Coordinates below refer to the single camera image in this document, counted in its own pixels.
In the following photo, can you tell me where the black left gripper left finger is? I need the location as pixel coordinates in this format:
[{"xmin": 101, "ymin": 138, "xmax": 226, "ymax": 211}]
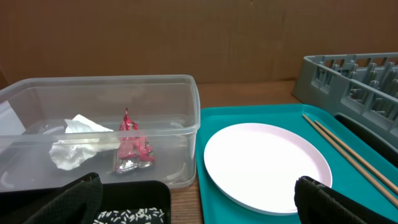
[{"xmin": 25, "ymin": 172, "xmax": 103, "ymax": 223}]

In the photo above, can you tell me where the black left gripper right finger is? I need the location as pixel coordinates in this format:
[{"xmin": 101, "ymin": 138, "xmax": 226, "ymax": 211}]
[{"xmin": 294, "ymin": 176, "xmax": 397, "ymax": 224}]

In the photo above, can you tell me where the wooden chopstick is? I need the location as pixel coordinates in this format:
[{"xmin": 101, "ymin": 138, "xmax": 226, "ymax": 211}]
[
  {"xmin": 302, "ymin": 114, "xmax": 397, "ymax": 207},
  {"xmin": 315, "ymin": 121, "xmax": 397, "ymax": 194}
]

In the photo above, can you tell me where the white round plate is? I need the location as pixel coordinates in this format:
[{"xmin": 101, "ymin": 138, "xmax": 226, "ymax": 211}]
[{"xmin": 203, "ymin": 123, "xmax": 333, "ymax": 216}]

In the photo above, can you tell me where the red snack wrapper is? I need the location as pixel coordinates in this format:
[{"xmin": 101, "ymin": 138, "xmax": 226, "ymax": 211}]
[{"xmin": 113, "ymin": 107, "xmax": 155, "ymax": 174}]

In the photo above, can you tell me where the black tray with rice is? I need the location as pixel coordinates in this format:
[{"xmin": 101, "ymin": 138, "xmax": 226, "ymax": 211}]
[{"xmin": 1, "ymin": 181, "xmax": 171, "ymax": 223}]

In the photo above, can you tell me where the clear plastic bin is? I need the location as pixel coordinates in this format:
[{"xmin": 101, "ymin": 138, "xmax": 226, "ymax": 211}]
[{"xmin": 1, "ymin": 75, "xmax": 200, "ymax": 192}]

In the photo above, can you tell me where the grey dish rack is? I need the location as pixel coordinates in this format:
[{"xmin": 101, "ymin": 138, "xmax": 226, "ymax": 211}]
[{"xmin": 292, "ymin": 52, "xmax": 397, "ymax": 166}]

